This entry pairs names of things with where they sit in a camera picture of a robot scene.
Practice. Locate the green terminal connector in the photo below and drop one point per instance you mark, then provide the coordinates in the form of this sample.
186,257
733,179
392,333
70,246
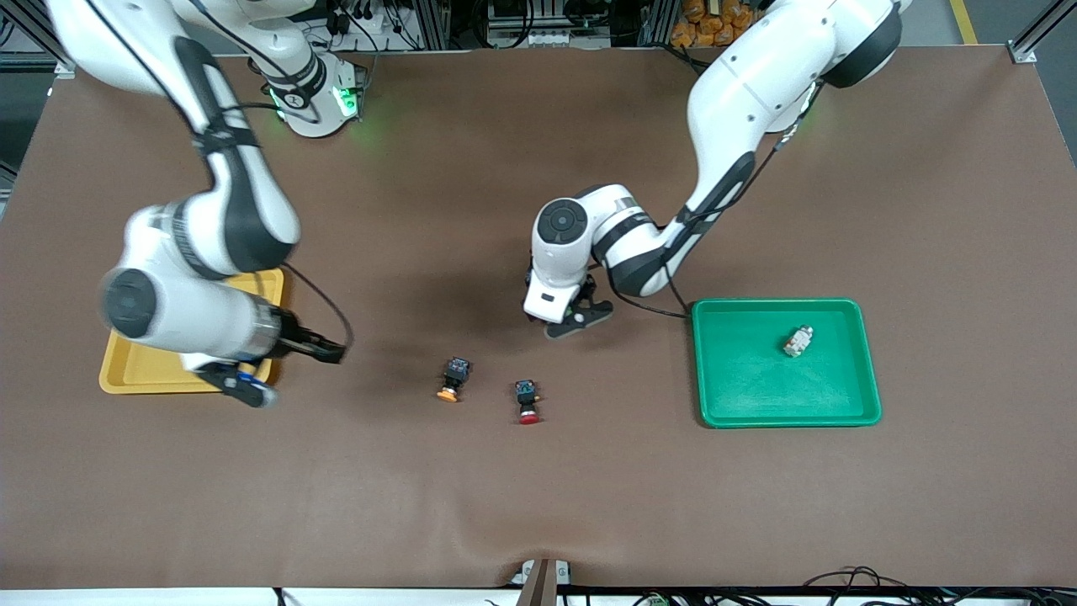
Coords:
655,600

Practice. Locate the green plastic tray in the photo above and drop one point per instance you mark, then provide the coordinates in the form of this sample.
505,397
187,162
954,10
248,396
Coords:
757,387

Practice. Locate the yellow mushroom pushbutton switch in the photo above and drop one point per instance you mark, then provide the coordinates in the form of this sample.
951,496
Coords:
457,370

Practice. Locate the yellow plastic tray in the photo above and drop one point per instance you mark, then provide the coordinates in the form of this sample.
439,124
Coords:
135,374

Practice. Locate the brown table mat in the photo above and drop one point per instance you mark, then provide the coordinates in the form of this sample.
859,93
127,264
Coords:
538,505

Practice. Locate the white power strip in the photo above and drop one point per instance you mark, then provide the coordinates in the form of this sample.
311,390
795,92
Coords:
370,38

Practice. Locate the pile of orange packages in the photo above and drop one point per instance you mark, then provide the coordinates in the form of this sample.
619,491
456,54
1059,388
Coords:
715,25

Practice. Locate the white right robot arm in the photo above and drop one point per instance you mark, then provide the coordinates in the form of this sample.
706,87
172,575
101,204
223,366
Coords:
151,311

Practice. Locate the red mushroom pushbutton switch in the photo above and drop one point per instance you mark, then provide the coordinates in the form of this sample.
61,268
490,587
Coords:
527,396

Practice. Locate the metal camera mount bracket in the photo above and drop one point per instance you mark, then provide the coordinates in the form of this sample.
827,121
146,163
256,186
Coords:
538,585

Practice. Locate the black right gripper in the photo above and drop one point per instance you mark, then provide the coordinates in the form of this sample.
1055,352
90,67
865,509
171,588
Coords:
294,341

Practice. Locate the green pushbutton switch white body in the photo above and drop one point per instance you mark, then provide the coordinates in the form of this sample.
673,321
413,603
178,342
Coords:
798,342

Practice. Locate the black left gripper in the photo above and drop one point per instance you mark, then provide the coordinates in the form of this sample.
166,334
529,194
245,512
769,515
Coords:
587,291

